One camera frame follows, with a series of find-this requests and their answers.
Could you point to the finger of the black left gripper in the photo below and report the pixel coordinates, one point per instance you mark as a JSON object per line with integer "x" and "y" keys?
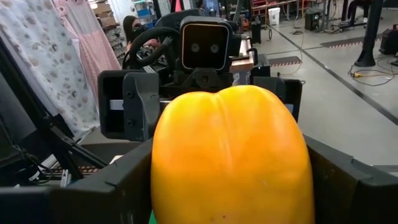
{"x": 141, "y": 105}

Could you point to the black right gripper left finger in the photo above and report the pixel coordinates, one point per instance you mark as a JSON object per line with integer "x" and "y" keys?
{"x": 93, "y": 202}

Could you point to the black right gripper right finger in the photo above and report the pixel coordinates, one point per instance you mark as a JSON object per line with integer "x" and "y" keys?
{"x": 351, "y": 196}

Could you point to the orange-yellow bell pepper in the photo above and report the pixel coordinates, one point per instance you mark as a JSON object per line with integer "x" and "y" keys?
{"x": 230, "y": 155}

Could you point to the pink fabric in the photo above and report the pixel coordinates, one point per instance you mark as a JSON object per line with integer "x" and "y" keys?
{"x": 93, "y": 53}

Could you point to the person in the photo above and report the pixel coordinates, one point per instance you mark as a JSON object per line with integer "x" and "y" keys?
{"x": 133, "y": 28}

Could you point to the white patterned fabric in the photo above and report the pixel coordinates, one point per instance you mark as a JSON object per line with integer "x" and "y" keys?
{"x": 46, "y": 62}

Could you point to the cardboard box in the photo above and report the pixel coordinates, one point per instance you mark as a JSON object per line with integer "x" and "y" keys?
{"x": 104, "y": 20}

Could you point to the black equipment box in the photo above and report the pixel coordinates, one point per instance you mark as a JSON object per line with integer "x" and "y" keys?
{"x": 15, "y": 124}

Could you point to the wooden workbench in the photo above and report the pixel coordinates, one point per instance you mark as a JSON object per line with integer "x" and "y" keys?
{"x": 244, "y": 59}

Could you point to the black floor box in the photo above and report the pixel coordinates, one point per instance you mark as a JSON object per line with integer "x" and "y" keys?
{"x": 389, "y": 40}

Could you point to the white bucket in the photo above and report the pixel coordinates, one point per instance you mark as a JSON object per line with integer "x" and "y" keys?
{"x": 274, "y": 16}

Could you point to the black pole stand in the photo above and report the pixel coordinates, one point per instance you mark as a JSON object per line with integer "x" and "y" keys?
{"x": 371, "y": 31}

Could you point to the black computer case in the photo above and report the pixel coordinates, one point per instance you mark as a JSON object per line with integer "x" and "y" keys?
{"x": 312, "y": 21}

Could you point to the black aluminium table frame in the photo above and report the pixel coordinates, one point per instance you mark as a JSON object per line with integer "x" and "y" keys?
{"x": 62, "y": 146}

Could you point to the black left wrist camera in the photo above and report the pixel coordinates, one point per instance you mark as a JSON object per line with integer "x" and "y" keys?
{"x": 205, "y": 46}

